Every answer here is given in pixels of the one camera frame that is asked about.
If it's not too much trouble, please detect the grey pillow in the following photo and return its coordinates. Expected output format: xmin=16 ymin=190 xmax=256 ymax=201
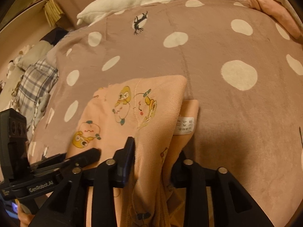
xmin=16 ymin=40 xmax=55 ymax=70

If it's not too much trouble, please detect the person's left hand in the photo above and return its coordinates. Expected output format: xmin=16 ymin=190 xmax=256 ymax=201
xmin=18 ymin=204 xmax=39 ymax=227

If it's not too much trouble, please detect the white shelf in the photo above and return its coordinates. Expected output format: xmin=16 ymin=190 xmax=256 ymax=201
xmin=0 ymin=0 xmax=48 ymax=33

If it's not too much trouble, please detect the yellow striped hanging cloth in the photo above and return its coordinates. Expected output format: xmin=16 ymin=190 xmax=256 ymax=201
xmin=43 ymin=0 xmax=64 ymax=27

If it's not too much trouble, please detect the pink cartoon print shirt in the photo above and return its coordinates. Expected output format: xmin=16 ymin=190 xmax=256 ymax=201
xmin=66 ymin=75 xmax=200 ymax=227

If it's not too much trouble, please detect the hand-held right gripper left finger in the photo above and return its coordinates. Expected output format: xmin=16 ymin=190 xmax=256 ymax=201
xmin=28 ymin=136 xmax=136 ymax=227

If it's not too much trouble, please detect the plaid cloth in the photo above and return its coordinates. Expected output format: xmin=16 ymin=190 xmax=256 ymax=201
xmin=14 ymin=59 xmax=59 ymax=128

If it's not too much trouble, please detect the dark cloth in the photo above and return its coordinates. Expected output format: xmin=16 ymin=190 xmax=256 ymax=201
xmin=41 ymin=27 xmax=69 ymax=45

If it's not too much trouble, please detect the pink folded cloth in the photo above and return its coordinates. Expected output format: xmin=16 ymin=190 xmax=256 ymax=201
xmin=246 ymin=0 xmax=301 ymax=39

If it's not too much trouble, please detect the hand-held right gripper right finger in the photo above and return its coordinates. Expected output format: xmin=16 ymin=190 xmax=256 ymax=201
xmin=166 ymin=150 xmax=268 ymax=227

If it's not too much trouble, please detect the polka dot blanket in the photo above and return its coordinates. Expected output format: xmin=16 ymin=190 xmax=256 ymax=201
xmin=27 ymin=0 xmax=303 ymax=227

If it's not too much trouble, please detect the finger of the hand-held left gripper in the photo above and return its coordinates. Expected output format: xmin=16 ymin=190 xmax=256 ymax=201
xmin=57 ymin=148 xmax=100 ymax=169

